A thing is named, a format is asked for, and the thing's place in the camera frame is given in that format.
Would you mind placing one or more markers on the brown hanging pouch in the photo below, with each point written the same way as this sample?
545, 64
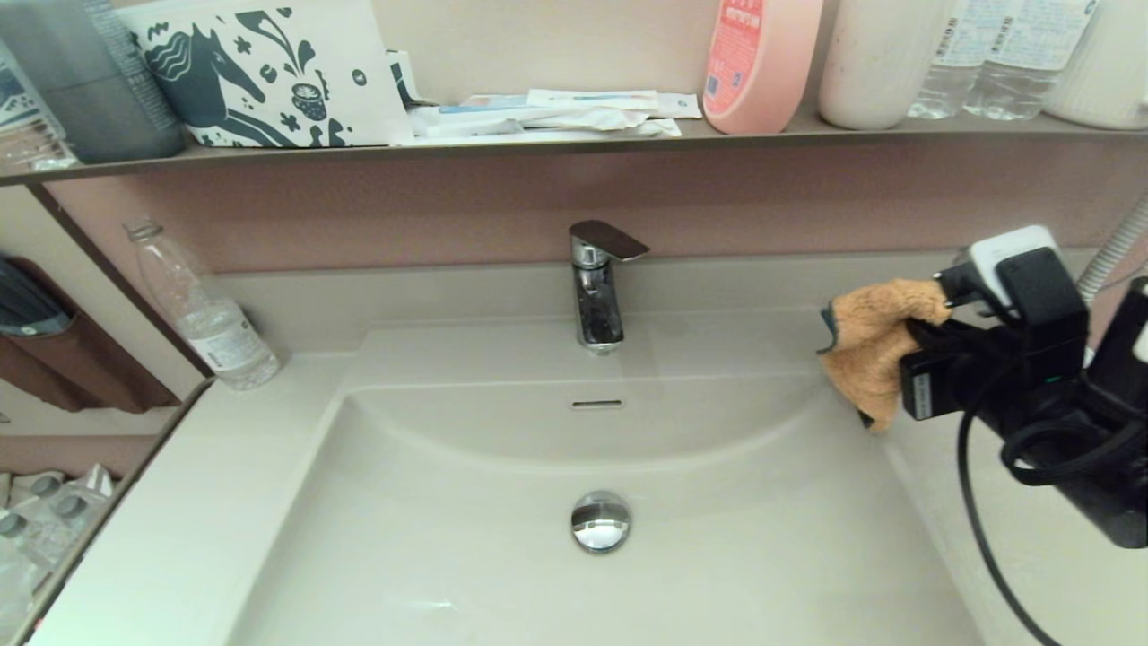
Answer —
99, 373

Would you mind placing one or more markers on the uncapped clear plastic bottle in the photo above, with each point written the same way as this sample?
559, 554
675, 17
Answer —
215, 334

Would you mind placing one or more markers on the white flat sachet packet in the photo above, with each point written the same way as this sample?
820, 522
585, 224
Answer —
502, 127

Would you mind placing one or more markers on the chrome single-lever faucet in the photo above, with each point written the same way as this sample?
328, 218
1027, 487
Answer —
598, 314

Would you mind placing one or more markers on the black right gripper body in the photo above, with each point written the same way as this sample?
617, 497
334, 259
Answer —
969, 386

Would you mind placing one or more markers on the chrome drain stopper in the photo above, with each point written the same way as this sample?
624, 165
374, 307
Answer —
600, 521

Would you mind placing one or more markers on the orange and grey cleaning cloth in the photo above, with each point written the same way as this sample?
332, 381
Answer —
883, 341

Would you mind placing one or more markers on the white toothbrush packet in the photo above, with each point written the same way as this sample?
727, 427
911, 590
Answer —
614, 100

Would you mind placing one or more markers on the grey cylindrical container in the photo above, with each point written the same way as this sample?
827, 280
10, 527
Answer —
97, 88

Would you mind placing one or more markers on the pink lotion bottle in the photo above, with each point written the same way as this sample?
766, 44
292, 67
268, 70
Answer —
758, 68

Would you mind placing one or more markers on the clear labelled water bottle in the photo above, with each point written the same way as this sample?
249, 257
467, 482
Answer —
1017, 72
949, 77

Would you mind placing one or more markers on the beige ceramic sink basin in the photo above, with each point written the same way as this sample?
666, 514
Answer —
430, 538

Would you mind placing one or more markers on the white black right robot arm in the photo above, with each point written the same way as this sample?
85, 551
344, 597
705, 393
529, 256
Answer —
1121, 502

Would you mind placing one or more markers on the cream ceramic container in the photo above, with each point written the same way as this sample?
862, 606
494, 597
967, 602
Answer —
879, 63

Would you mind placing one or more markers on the plastic-wrapped bottle pack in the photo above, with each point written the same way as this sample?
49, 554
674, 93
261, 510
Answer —
45, 529

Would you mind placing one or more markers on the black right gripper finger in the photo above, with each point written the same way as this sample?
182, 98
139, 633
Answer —
934, 336

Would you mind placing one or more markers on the white ribbed container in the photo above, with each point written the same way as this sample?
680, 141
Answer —
1110, 68

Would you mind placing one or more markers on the brown wall shelf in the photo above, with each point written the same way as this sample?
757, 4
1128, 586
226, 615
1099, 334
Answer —
574, 144

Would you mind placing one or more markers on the patterned blue white box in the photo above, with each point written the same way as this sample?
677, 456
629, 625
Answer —
21, 124

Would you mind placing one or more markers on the dark item in pouch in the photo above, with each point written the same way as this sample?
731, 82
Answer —
27, 307

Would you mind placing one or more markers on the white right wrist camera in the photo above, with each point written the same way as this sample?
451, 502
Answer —
1031, 287

